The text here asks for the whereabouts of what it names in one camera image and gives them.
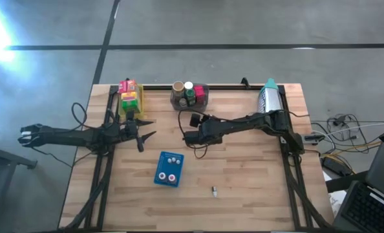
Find blue plastic basket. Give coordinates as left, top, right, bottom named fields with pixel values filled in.
left=153, top=151, right=185, bottom=188

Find black laptop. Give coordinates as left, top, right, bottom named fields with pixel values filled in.
left=332, top=106, right=384, bottom=233

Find yellow Corn Pops cereal box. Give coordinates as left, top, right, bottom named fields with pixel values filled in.
left=120, top=92, right=138, bottom=102

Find smoked paprika tin red lid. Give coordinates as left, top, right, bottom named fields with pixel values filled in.
left=193, top=85, right=206, bottom=104

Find gold lid jar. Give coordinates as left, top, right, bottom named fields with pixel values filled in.
left=171, top=80, right=185, bottom=99

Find green spice jar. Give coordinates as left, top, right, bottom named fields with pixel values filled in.
left=185, top=89, right=197, bottom=107

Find yellow plastic bin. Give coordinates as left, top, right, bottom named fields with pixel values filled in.
left=116, top=83, right=145, bottom=117

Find green Apple Jacks cereal box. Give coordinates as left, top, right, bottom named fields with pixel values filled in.
left=122, top=98, right=140, bottom=113

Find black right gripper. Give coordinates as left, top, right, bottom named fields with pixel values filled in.
left=182, top=112, right=227, bottom=148

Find black power brick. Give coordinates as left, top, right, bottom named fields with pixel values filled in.
left=321, top=157, right=345, bottom=176

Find yellow floor cable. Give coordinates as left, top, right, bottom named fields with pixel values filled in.
left=321, top=140, right=382, bottom=157

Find black aluminium rig frame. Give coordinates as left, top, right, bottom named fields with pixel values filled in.
left=58, top=83, right=334, bottom=232

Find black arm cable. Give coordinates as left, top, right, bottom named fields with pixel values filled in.
left=70, top=102, right=94, bottom=130
left=178, top=109, right=209, bottom=159

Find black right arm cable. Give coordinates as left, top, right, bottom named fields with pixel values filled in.
left=178, top=109, right=209, bottom=159

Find teal steel box grater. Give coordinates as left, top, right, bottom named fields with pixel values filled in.
left=257, top=77, right=285, bottom=114

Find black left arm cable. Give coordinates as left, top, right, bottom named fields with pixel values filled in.
left=70, top=102, right=94, bottom=130

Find translucent grey plastic bin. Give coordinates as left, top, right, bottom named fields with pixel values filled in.
left=171, top=83, right=209, bottom=113

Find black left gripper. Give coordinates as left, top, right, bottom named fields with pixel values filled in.
left=122, top=110, right=157, bottom=153

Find white floor cable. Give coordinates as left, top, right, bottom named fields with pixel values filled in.
left=321, top=121, right=384, bottom=137

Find black device on frame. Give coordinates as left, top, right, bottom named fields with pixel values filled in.
left=303, top=134, right=325, bottom=144

